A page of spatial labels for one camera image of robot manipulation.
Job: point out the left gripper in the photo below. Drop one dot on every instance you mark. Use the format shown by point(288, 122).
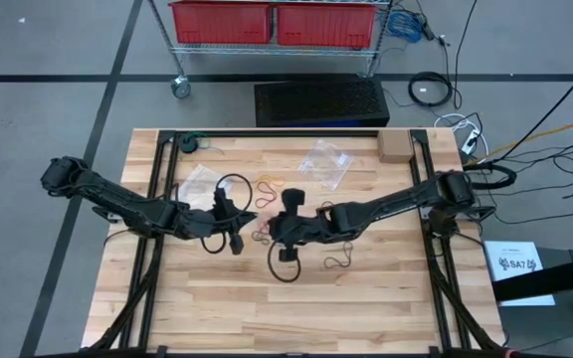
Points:
point(202, 224)

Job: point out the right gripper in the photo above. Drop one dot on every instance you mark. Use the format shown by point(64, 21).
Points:
point(301, 231)

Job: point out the clear plastic zip bag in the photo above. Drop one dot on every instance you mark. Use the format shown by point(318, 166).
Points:
point(197, 184)
point(326, 161)

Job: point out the dark rubber band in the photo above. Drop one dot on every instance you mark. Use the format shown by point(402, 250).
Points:
point(259, 233)
point(344, 256)

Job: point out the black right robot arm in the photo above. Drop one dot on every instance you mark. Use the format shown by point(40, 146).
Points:
point(406, 196)

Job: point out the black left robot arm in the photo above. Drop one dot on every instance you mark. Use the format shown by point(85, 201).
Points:
point(117, 199)

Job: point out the shelf rack caster wheel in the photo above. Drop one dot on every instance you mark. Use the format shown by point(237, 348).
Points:
point(181, 87)

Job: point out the small cardboard box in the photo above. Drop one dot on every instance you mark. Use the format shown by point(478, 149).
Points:
point(395, 145)

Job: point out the red plastic storage bin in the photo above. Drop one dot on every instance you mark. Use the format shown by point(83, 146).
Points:
point(222, 22)
point(325, 25)

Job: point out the white power strip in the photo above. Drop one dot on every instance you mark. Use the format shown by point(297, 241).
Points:
point(470, 141)

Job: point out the white SA7 paper sign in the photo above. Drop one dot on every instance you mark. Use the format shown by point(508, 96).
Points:
point(515, 268)

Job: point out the black beam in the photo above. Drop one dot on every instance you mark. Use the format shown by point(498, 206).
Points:
point(550, 281)

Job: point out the grey side table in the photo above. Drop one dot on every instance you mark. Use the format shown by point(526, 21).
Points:
point(540, 323)

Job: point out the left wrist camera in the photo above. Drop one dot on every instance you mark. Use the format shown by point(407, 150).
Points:
point(223, 199)

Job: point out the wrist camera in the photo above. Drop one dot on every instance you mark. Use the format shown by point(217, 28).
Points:
point(289, 254)
point(223, 199)

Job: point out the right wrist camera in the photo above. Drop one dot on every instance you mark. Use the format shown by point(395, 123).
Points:
point(289, 254)

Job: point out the black aluminium rig frame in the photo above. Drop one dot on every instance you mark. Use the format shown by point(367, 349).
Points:
point(166, 149)

